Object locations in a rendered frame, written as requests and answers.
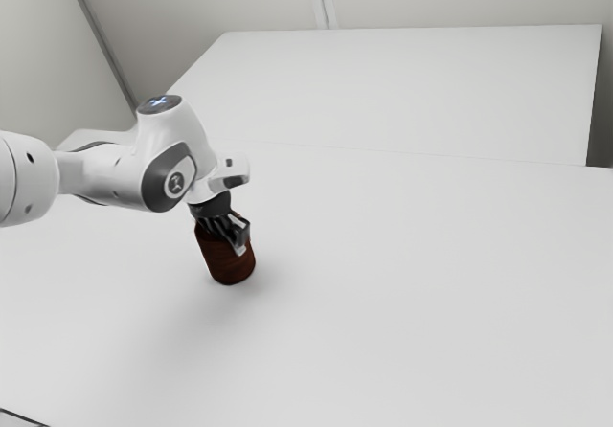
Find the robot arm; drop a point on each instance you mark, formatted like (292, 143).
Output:
(96, 173)

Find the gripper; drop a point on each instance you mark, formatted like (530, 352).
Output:
(216, 209)

